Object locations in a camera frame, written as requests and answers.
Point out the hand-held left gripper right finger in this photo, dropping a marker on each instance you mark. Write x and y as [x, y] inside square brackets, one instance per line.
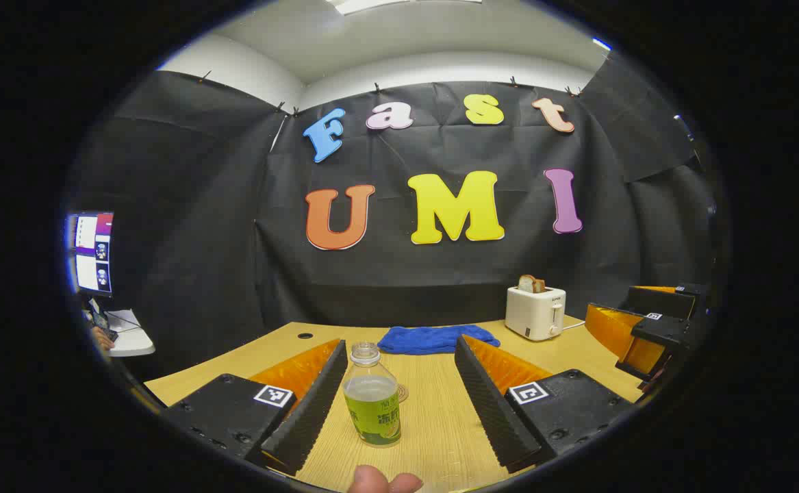
[491, 404]

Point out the blue towel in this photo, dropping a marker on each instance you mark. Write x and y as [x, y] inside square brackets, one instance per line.
[433, 340]

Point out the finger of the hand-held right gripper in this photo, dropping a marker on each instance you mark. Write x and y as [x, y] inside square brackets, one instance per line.
[652, 332]
[659, 301]

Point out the bread slice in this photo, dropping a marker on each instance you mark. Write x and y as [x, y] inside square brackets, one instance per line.
[529, 283]

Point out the computer monitor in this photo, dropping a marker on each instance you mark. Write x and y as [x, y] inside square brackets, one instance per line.
[91, 253]

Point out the round wooden coaster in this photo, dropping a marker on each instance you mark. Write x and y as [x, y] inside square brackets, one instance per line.
[404, 393]

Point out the white toaster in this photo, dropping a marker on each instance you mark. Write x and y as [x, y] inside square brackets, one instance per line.
[533, 315]

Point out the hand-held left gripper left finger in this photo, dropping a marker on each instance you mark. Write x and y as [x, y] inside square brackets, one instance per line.
[310, 411]

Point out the green label water bottle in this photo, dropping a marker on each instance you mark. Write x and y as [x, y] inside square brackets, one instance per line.
[372, 404]

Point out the small white side table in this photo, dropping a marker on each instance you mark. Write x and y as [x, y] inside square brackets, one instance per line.
[132, 339]

